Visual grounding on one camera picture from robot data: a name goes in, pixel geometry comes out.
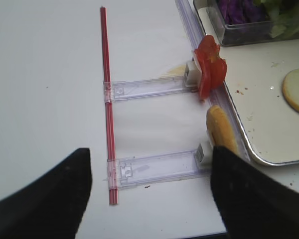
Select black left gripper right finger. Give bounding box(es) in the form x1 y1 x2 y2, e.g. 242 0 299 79
211 146 299 239

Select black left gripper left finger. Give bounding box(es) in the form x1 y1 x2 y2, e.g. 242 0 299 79
0 148 92 239

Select front red tomato slice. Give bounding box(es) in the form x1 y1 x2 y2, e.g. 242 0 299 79
198 56 228 100

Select red tomato slice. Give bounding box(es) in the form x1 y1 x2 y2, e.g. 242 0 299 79
194 35 220 63
198 56 228 100

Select white pusher block tomato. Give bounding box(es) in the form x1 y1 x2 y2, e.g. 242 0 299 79
184 60 202 87

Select rear red tomato slice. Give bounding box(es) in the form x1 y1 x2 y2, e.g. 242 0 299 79
194 35 220 63

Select green lettuce in box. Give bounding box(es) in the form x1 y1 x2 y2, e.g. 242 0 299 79
254 0 299 40

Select white pusher block bun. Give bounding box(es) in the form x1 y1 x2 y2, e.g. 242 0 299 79
194 130 214 170

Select white metal tray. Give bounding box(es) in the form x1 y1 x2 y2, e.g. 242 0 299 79
193 0 299 166

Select standing bun bottom left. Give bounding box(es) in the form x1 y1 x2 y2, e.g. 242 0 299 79
206 105 239 156

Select lower left clear pusher track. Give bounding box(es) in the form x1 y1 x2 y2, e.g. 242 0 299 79
107 150 211 189

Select clear pusher track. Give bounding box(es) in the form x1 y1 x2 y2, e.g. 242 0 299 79
111 76 197 102
107 150 211 189

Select bun bottom on tray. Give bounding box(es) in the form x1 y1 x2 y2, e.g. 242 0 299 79
282 68 299 113

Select upper left clear pusher track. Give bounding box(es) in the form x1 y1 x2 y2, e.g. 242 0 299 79
111 76 197 102

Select clear plastic salad box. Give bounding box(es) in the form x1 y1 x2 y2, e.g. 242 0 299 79
206 0 299 47

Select purple cabbage shreds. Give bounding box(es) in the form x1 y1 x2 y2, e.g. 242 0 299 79
216 0 268 25

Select left red rail strip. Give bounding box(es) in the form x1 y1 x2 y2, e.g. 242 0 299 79
100 6 120 206

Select left clear vertical rail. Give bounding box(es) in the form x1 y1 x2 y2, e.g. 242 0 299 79
175 0 251 162

